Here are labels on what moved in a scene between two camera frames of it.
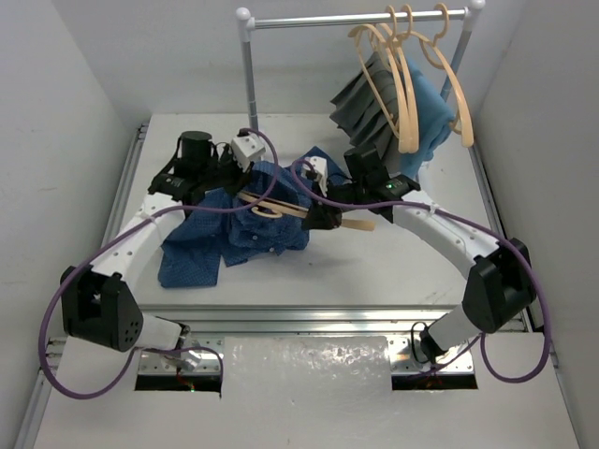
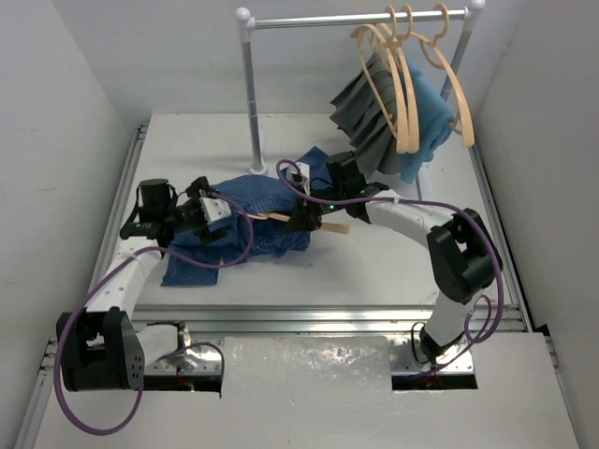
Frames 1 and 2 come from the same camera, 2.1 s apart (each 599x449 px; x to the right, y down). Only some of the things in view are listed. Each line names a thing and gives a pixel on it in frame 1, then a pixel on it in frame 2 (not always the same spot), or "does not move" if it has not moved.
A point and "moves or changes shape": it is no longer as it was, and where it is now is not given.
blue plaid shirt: [198, 241] does not move
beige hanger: [277, 207] moves or changes shape
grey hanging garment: [369, 114] does not move
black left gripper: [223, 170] to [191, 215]
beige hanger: [437, 56] does not move
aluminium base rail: [293, 317] does not move
